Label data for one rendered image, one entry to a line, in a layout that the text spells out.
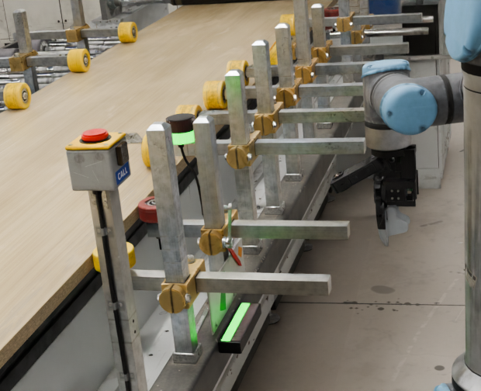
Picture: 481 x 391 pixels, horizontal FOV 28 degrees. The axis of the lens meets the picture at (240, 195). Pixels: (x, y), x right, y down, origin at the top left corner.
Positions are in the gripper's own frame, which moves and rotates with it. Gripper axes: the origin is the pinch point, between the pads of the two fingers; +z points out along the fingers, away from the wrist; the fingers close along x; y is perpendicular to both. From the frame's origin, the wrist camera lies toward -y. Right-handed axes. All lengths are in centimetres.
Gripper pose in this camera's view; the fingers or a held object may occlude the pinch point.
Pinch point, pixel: (382, 239)
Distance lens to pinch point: 200.2
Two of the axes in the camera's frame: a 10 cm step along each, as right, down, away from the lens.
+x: 2.5, -3.6, 9.0
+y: 9.6, 0.0, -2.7
